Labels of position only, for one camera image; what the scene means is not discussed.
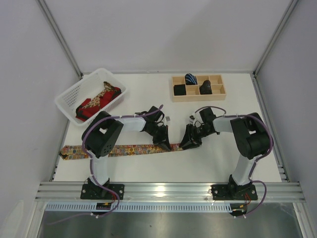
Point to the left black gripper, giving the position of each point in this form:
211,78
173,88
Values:
160,134

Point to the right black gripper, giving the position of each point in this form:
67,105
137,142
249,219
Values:
191,133

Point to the colourful patterned tie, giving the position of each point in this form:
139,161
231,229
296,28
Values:
76,153

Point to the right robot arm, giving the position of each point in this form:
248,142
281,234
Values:
253,141

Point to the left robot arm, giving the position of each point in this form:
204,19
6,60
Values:
102,134

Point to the rolled black tie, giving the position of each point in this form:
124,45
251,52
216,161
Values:
179,90

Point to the wooden compartment box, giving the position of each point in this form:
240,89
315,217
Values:
193,92

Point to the rolled dark brown tie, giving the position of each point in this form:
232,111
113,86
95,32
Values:
205,88

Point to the rolled blue striped tie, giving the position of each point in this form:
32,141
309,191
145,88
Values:
190,79

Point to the beige patterned tie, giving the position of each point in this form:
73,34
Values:
108,93

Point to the red tie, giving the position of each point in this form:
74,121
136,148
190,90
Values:
85,114

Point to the white plastic basket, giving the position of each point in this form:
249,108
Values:
88,87

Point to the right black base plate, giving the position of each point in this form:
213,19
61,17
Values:
229,192

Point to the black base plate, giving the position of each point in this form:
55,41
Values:
116,190
229,192

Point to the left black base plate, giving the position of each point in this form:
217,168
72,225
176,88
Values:
116,190

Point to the aluminium mounting rail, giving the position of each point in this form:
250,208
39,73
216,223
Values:
164,192

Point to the white slotted cable duct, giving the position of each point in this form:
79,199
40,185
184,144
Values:
139,207

